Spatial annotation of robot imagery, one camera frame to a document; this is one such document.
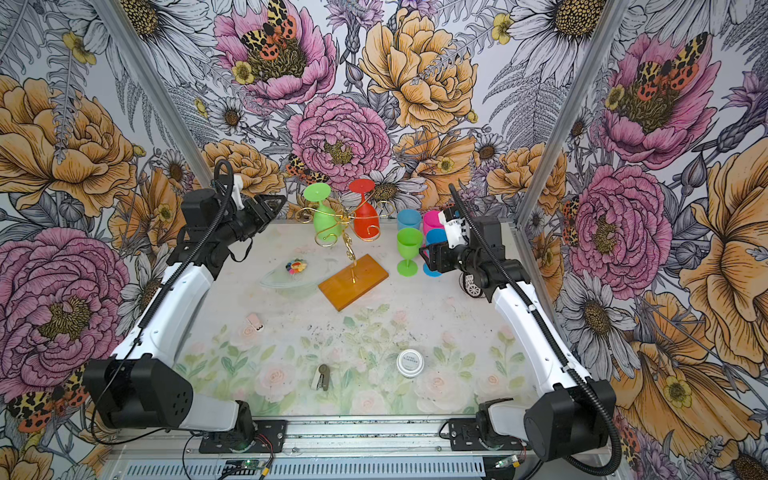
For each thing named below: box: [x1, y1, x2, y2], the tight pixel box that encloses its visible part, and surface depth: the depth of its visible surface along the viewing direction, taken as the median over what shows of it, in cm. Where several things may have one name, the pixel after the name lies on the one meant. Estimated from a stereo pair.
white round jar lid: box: [396, 349, 425, 378], surface depth 81 cm
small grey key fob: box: [311, 364, 331, 391], surface depth 83 cm
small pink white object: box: [246, 313, 265, 332], surface depth 94 cm
